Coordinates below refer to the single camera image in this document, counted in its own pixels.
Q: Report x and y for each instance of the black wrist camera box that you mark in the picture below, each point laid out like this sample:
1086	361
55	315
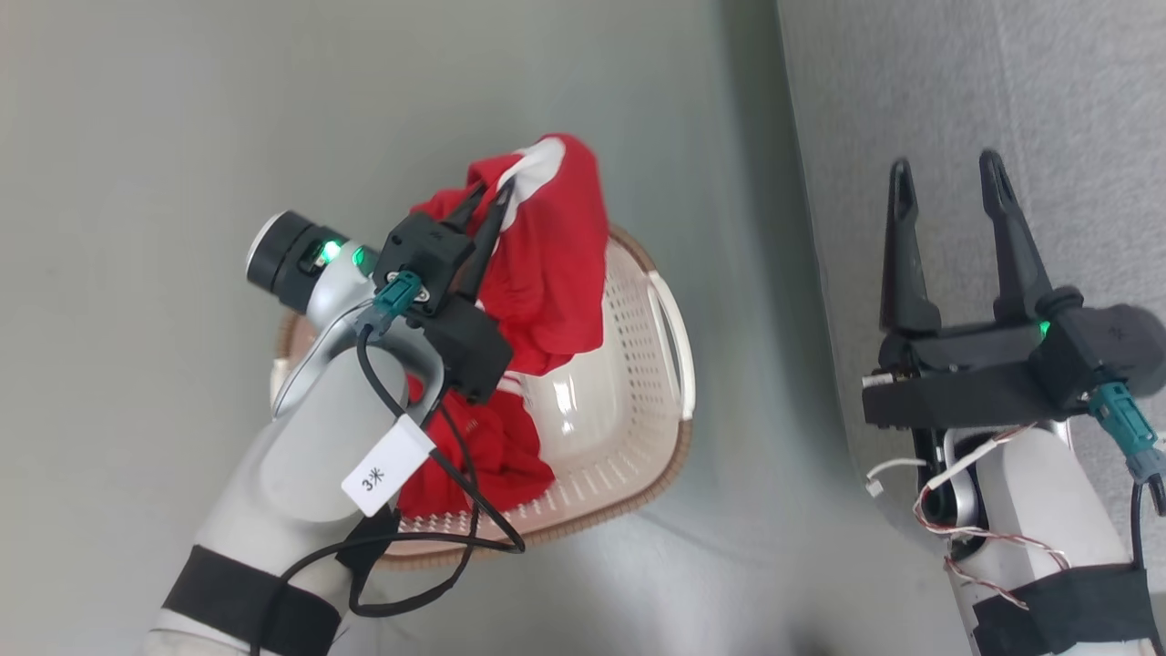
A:
426	251
1107	351

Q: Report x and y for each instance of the cream perforated laundry basket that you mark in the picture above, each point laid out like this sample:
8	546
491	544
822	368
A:
619	410

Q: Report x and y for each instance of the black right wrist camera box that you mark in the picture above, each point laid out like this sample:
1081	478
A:
1107	351

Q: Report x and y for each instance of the red white clothing item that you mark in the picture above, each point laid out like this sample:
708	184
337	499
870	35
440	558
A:
547	273

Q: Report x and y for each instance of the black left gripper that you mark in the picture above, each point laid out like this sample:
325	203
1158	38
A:
466	351

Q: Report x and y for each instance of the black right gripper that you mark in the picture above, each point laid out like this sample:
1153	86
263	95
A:
966	383

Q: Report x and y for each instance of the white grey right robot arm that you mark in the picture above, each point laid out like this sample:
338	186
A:
1038	492

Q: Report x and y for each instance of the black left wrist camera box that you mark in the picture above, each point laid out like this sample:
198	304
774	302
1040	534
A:
426	251

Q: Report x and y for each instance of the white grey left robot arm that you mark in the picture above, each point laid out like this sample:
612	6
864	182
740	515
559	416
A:
310	456

